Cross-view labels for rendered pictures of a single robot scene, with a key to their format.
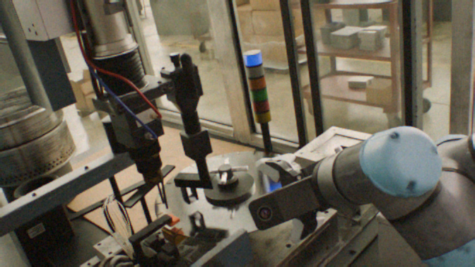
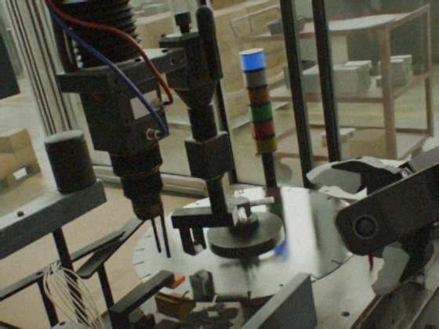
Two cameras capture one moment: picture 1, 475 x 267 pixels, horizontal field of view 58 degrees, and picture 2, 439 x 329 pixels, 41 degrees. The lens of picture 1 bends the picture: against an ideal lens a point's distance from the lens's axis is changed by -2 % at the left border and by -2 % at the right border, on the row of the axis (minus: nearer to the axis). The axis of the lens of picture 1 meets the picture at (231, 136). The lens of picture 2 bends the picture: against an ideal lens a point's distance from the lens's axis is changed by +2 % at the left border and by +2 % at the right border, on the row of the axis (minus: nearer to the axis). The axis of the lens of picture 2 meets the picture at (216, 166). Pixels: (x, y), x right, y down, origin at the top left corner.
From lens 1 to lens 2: 22 cm
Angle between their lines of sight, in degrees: 10
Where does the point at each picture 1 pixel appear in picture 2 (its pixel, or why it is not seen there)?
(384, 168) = not seen: outside the picture
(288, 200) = (402, 204)
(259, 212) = (357, 226)
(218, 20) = not seen: hidden behind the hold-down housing
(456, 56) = not seen: outside the picture
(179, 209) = (175, 266)
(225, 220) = (255, 274)
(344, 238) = (411, 308)
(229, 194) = (250, 239)
